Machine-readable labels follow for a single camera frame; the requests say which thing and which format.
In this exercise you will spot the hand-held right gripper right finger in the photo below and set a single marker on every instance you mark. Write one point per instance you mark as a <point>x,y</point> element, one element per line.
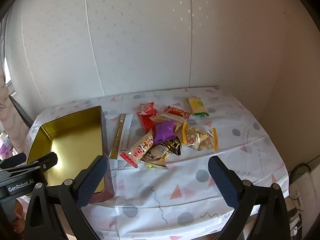
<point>225,182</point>

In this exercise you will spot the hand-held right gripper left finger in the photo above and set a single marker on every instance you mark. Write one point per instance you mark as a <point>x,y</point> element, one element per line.
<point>92,180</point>

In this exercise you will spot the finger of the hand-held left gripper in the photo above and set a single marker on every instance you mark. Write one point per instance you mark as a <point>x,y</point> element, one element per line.
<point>46,162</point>
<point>15,158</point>

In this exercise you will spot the gold tin box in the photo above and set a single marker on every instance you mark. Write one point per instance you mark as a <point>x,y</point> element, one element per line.
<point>75,140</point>

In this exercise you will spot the long gold and white packet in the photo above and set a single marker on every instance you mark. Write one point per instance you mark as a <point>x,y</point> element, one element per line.
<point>120,137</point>

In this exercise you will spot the clear yellow-edged nut packet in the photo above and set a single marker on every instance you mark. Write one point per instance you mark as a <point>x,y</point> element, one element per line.
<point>197,137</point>

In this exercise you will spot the brown kraft snack packet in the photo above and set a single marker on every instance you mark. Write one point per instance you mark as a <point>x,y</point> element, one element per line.
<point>155,158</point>

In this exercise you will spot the large plain red packet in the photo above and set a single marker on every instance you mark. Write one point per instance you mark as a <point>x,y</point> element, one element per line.
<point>147,124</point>

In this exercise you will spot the purple snack packet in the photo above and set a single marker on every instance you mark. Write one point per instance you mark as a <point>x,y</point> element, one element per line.
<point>163,131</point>

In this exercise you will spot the yellow and green cracker packet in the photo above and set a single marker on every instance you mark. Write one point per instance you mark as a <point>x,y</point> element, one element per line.
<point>197,106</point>

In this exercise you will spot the red patterned snack bar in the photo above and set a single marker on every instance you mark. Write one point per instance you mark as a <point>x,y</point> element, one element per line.
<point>178,112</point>

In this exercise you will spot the clear beige pastry packet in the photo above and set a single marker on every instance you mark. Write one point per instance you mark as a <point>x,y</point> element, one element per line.
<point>163,118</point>

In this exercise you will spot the person's left hand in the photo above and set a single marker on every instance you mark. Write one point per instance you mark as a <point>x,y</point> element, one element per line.
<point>19,212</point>

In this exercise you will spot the purple box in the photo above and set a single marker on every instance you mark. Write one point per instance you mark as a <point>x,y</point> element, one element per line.
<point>5,151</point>

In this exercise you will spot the white patterned tablecloth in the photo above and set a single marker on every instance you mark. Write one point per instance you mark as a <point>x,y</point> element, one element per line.
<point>175,180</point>

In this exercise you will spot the white box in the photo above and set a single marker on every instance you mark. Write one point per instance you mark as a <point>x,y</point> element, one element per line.
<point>303,187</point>

